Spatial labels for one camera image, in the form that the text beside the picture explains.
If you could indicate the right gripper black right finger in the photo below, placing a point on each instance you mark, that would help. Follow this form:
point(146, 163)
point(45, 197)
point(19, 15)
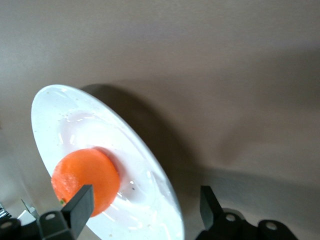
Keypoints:
point(211, 210)

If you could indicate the white round plate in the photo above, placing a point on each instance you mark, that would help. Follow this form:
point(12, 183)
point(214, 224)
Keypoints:
point(87, 130)

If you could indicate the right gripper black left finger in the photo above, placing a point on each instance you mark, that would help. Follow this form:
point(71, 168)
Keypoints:
point(80, 210)

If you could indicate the orange fruit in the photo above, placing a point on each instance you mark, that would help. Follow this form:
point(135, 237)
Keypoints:
point(85, 172)

